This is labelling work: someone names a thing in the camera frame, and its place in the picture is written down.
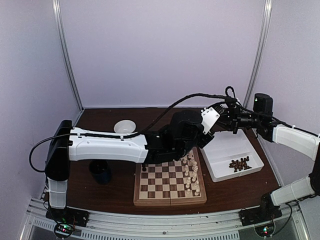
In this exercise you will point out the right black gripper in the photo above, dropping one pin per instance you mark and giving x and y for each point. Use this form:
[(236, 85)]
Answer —
[(233, 119)]

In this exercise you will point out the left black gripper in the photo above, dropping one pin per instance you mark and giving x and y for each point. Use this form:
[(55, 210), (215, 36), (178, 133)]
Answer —
[(206, 141)]

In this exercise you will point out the white plastic compartment tray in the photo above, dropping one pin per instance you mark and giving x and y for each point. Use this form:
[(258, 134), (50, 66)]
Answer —
[(226, 147)]

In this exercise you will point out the wooden chess board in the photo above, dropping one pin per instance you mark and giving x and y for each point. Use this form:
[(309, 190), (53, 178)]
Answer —
[(162, 185)]

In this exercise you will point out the dark brown chess piece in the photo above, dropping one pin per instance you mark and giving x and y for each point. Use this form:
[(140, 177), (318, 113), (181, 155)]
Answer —
[(144, 168)]

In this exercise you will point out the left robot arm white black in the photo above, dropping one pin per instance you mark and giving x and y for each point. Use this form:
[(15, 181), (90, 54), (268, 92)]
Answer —
[(186, 130)]

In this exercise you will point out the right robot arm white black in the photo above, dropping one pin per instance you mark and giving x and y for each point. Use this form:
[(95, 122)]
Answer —
[(278, 132)]

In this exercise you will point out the row of white chess pieces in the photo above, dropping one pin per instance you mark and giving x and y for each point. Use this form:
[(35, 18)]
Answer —
[(191, 175)]

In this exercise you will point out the pile of brown chess pieces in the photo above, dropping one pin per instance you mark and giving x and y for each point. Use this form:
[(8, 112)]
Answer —
[(240, 165)]

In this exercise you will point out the white ceramic bowl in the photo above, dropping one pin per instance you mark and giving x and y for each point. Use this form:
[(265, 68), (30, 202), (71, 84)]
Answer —
[(125, 127)]

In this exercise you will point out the dark blue mug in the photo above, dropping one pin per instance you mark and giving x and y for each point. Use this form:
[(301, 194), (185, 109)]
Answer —
[(100, 171)]

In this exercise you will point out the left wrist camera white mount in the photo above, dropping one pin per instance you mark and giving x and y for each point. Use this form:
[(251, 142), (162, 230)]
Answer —
[(209, 118)]

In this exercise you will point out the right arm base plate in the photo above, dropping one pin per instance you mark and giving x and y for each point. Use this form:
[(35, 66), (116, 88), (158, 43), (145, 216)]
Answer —
[(256, 215)]

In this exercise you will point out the right aluminium frame post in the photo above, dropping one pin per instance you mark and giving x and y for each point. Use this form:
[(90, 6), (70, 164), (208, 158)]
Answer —
[(264, 31)]

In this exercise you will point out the aluminium frame post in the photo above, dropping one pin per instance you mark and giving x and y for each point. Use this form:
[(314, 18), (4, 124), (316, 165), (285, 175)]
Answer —
[(66, 57), (264, 31)]

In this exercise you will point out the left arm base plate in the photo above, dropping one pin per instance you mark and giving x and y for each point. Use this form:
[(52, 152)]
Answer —
[(69, 215)]

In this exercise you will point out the left aluminium frame post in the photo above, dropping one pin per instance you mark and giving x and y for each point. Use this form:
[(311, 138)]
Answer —
[(66, 57)]

